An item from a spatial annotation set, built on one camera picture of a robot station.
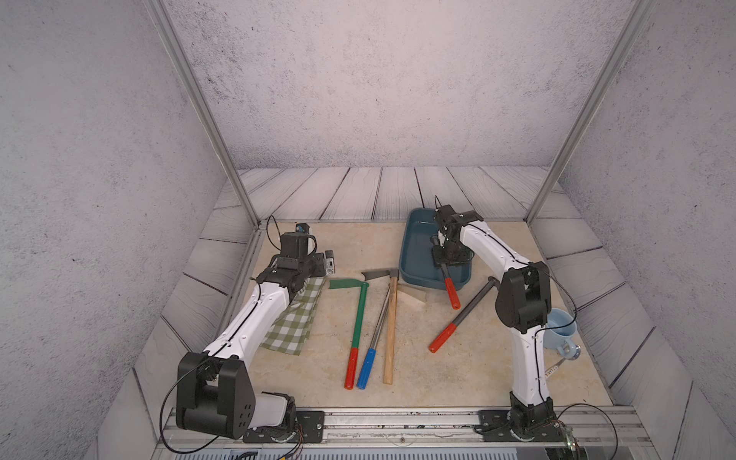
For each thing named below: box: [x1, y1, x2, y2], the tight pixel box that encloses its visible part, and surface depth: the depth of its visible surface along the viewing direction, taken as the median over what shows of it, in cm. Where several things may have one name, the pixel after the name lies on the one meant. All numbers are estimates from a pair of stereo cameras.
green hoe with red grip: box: [327, 278, 370, 391], surface depth 91 cm
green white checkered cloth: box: [259, 276, 327, 356], surface depth 93 cm
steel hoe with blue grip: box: [356, 285, 391, 391], surface depth 86 cm
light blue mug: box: [543, 308, 577, 359], surface depth 84 cm
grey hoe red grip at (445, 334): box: [428, 276, 501, 354], surface depth 90 cm
